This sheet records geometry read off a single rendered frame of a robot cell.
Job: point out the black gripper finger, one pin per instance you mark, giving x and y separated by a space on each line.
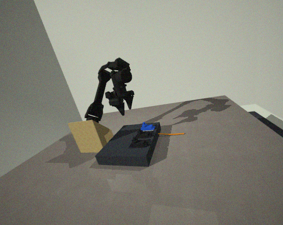
129 101
121 108

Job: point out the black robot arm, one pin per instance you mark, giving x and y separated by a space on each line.
123 75

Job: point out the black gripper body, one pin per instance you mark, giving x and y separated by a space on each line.
121 94

